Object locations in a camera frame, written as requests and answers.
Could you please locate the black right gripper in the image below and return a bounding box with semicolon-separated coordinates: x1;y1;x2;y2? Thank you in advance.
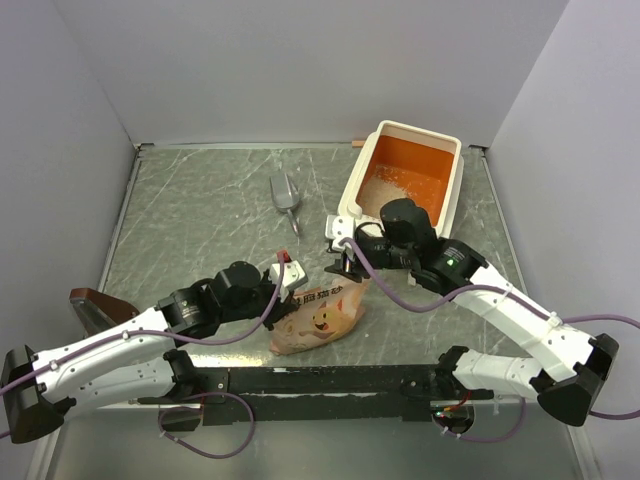
324;232;416;284

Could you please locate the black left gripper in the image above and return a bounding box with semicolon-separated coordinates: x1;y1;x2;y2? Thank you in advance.
219;267;299;330

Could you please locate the pink cat litter bag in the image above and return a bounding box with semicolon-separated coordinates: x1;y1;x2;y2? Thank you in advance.
269;277;370;355

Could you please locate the grey metal litter scoop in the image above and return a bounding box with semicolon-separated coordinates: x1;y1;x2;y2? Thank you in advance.
270;172;301;237

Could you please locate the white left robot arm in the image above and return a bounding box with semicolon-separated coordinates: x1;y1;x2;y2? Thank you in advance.
1;258;307;444

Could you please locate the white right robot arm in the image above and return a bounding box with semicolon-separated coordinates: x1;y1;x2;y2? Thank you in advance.
325;198;619;427

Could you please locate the clean litter pile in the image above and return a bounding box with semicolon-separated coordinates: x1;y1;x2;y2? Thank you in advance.
357;165;441;216

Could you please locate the orange and white litter box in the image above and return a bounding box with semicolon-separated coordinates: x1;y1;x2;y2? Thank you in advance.
337;120;464;237

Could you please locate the brown dustpan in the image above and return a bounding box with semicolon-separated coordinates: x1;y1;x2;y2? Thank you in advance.
69;288;140;337

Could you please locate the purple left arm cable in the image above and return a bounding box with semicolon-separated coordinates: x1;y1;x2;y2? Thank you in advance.
0;259;289;441

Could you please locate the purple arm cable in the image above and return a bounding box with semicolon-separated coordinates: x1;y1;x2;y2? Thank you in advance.
344;238;640;420
0;259;289;441

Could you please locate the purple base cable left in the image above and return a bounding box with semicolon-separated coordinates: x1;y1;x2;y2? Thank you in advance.
157;392;256;457

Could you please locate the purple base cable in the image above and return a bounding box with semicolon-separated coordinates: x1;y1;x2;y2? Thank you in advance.
433;394;526;446
157;392;256;457

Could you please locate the black mounting base rail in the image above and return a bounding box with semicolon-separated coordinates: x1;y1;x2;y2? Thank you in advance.
139;364;494;426

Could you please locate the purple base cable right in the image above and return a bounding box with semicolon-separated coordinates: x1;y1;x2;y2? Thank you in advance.
433;394;526;446

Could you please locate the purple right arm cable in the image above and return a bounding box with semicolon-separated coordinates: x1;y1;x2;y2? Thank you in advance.
344;238;640;420

